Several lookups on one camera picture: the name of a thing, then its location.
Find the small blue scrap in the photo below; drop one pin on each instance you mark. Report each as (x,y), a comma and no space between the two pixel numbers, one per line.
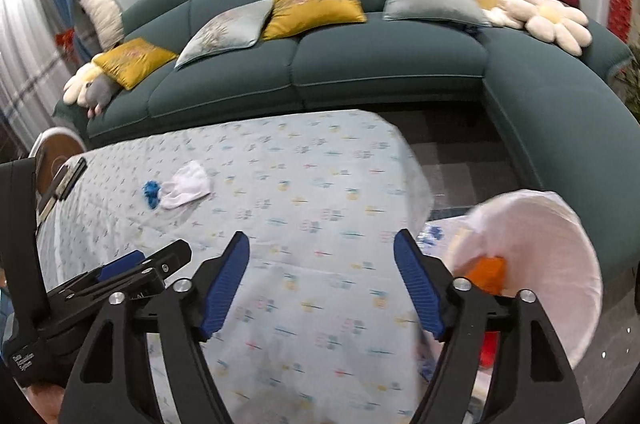
(151,193)

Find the white plush toy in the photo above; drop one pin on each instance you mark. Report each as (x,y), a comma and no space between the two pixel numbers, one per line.
(100,11)

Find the orange plastic bag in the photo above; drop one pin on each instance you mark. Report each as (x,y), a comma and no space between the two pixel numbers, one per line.
(485,273)

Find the grey plush toy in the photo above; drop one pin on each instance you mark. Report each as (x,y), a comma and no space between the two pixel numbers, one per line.
(100,93)

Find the black remote control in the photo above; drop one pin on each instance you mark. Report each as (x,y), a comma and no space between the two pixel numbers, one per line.
(67,181)

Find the small yellow cushion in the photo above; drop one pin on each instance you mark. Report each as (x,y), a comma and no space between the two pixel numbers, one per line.
(132,61)

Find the round wooden stool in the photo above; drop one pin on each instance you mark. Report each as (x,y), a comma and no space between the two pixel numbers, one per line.
(52,148)

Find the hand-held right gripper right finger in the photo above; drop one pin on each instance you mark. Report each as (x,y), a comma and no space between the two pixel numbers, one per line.
(417,289)

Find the white lined bin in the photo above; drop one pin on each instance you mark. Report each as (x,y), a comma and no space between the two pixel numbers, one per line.
(545,244)

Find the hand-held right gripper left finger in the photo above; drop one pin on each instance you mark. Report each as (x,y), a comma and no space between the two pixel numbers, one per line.
(225,284)

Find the crumpled white tissue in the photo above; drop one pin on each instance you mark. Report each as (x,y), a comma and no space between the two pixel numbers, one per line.
(185,186)

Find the red carton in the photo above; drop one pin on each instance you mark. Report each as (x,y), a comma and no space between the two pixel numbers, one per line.
(488,349)

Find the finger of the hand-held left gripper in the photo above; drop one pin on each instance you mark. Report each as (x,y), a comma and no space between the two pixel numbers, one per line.
(122,265)
(170,256)

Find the person's left forearm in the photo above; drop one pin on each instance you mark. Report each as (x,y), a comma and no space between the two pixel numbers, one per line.
(46,404)

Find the white sheer curtain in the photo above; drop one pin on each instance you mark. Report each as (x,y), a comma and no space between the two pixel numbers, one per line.
(22,63)

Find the large yellow cushion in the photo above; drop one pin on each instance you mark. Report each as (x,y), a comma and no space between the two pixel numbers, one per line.
(317,3)

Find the patterned light blue tablecloth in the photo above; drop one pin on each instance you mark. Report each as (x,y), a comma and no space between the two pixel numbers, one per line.
(310,184)

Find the blue printed plastic bag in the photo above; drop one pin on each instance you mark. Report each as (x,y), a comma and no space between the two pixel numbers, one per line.
(435,236)

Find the teal sofa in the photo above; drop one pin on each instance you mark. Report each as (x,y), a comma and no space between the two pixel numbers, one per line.
(400,68)

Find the red hanging ornament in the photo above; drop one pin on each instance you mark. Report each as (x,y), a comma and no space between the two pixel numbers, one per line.
(65,38)

